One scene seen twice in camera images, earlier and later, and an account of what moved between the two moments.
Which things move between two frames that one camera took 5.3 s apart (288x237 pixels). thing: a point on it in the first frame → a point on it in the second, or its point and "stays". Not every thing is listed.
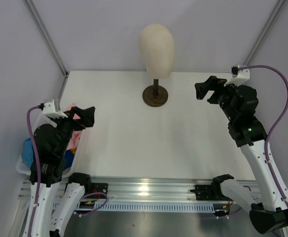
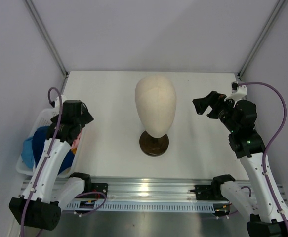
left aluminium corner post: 33,10 stays
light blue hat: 27,154 stays
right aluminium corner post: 265,33 stays
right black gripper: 212,84 → 214,99
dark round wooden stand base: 155,95 → 153,146
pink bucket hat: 76,136 stays
